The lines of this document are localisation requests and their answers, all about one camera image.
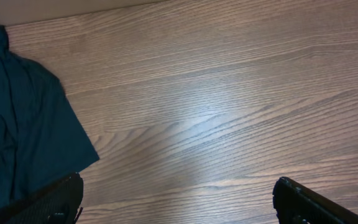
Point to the black folded garment pile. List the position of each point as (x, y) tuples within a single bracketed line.
[(41, 139)]

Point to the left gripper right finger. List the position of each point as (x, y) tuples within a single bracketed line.
[(296, 204)]

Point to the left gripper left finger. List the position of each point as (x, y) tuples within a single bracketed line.
[(57, 203)]

